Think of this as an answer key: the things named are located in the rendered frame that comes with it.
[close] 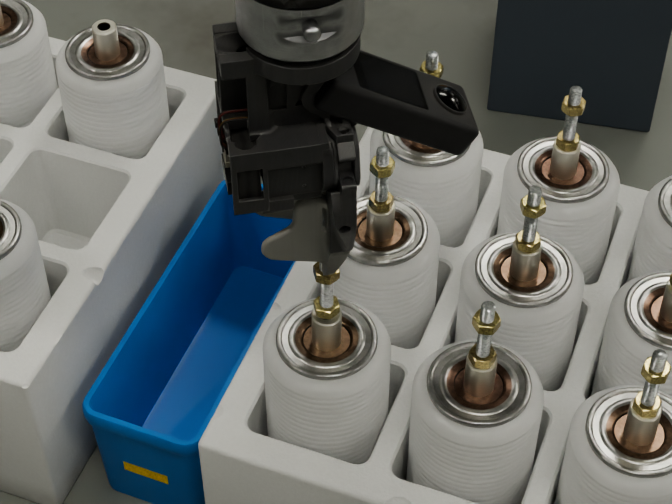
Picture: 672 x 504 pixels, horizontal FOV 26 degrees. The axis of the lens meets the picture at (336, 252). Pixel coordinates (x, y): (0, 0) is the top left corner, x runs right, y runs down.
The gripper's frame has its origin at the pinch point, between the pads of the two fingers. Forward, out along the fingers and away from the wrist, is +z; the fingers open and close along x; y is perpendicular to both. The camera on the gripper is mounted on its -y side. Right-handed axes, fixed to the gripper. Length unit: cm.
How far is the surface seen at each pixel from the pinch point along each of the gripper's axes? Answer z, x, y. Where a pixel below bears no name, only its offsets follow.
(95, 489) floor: 34.7, -6.9, 20.3
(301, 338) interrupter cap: 9.5, -0.3, 2.5
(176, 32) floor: 35, -69, 6
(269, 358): 10.0, 0.7, 5.1
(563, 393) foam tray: 16.7, 3.2, -17.5
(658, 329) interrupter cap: 9.4, 3.9, -23.7
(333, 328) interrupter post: 7.1, 1.1, 0.4
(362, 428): 15.5, 4.3, -1.2
